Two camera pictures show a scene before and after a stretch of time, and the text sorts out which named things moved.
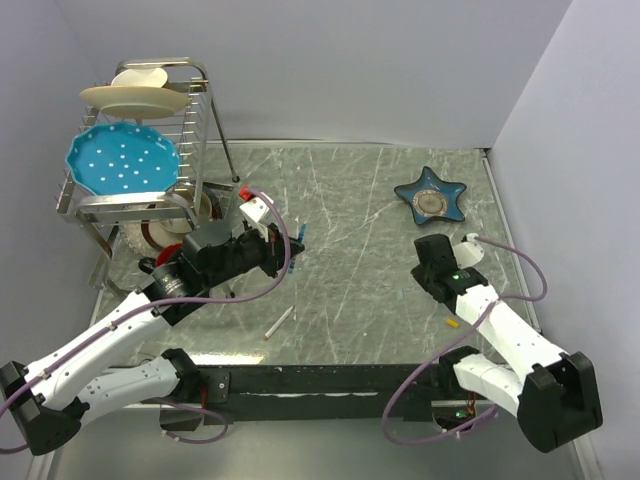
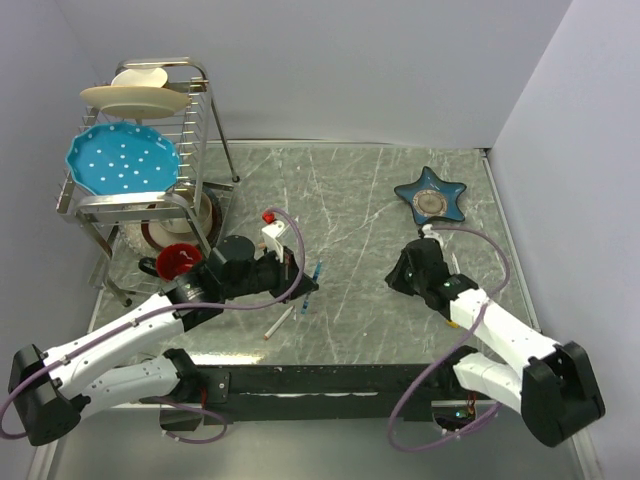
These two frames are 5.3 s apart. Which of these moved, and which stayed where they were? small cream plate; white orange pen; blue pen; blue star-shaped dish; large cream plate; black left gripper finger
Moved: black left gripper finger; blue pen
Stayed: small cream plate; blue star-shaped dish; white orange pen; large cream plate
